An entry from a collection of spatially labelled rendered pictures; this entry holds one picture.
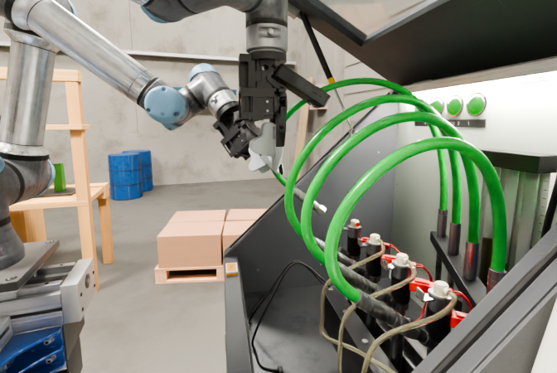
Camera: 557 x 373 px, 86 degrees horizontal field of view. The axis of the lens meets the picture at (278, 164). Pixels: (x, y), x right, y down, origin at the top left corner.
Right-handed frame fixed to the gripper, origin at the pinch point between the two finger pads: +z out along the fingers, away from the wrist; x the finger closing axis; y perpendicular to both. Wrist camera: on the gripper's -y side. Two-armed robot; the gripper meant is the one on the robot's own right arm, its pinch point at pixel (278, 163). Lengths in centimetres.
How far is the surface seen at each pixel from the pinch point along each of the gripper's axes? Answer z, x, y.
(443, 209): 10.2, 2.5, -34.7
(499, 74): -16.7, 7.3, -40.2
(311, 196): 1.7, 18.7, -0.8
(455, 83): -16.3, -3.2, -40.2
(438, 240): 16.4, 4.0, -32.8
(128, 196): 119, -487, 171
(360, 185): -1.3, 26.5, -3.9
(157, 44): -163, -611, 130
